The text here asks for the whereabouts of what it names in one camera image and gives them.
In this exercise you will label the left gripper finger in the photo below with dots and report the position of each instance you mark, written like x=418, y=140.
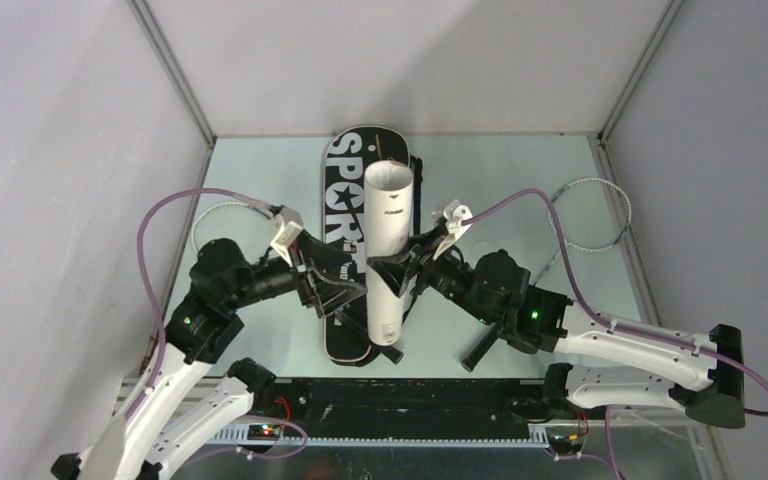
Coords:
x=331, y=297
x=323, y=256

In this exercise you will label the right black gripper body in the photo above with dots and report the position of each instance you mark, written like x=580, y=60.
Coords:
x=448, y=275

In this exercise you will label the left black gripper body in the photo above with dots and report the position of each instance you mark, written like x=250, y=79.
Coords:
x=304, y=283

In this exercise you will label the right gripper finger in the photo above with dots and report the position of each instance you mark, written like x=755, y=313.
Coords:
x=424, y=244
x=395, y=274

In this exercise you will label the white shuttlecock tube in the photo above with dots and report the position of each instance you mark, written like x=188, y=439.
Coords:
x=388, y=190

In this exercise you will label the badminton racket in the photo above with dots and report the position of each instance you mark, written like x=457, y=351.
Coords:
x=587, y=214
x=225, y=232

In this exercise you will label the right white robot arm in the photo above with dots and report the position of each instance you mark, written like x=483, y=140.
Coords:
x=649, y=367

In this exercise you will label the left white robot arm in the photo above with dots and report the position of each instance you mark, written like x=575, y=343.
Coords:
x=147, y=441

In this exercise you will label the black sport racket bag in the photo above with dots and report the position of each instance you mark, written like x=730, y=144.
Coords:
x=345, y=158

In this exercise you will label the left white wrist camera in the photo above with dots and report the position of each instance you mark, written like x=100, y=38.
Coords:
x=287, y=224

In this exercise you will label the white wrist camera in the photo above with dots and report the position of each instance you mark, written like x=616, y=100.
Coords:
x=453, y=216
x=287, y=224

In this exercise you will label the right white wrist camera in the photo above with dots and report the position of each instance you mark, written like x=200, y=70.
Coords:
x=453, y=216

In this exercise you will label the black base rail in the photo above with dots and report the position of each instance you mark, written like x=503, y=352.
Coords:
x=419, y=408

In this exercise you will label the white slotted cable duct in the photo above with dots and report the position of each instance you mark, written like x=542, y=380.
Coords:
x=237, y=434

